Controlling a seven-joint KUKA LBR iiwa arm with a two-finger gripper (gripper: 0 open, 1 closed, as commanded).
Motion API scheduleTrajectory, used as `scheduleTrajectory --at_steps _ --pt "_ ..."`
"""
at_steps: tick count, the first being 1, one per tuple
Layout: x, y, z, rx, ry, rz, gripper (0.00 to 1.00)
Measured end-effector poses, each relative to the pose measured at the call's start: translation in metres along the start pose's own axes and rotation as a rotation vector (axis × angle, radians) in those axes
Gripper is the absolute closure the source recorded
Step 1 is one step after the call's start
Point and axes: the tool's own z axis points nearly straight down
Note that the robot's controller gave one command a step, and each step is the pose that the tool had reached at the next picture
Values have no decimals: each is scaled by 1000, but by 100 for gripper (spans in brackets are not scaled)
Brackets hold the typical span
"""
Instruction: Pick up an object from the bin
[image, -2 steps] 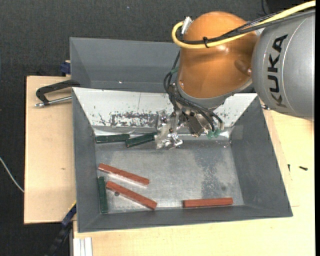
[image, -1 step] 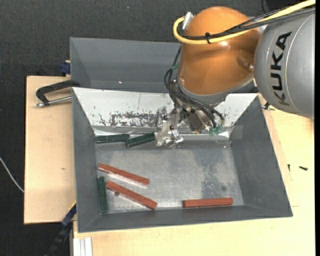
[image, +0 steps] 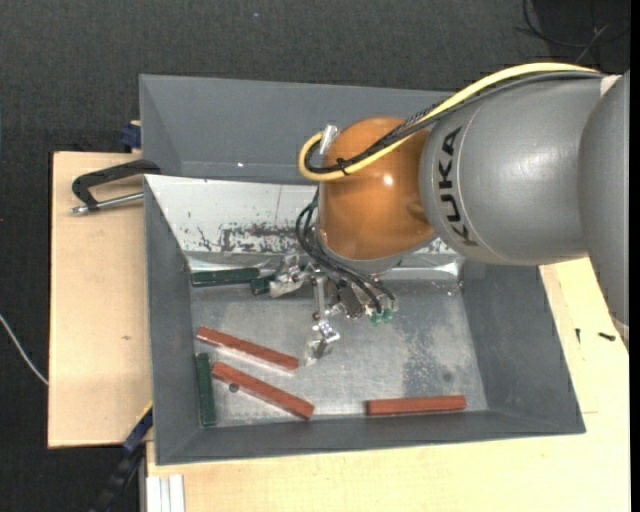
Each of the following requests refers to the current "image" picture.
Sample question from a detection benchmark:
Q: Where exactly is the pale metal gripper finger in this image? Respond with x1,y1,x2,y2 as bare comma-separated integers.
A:
269,264,307,299
303,322,342,368

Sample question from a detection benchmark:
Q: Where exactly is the red-brown flat block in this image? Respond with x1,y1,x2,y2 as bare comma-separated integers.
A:
364,394,468,417
195,325,300,372
211,361,316,421

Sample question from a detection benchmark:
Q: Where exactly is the grey metal bin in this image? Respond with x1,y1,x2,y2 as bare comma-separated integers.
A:
138,73,587,466

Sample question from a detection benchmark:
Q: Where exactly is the pale cardboard board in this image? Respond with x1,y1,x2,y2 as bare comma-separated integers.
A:
47,150,154,449

